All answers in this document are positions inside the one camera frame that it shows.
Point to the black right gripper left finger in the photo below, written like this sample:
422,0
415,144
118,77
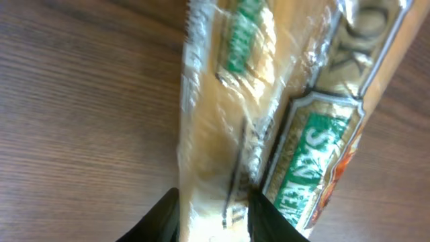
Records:
159,224

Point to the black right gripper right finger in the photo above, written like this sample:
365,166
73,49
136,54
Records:
266,223

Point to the spaghetti pasta package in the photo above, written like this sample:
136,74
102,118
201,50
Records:
274,97

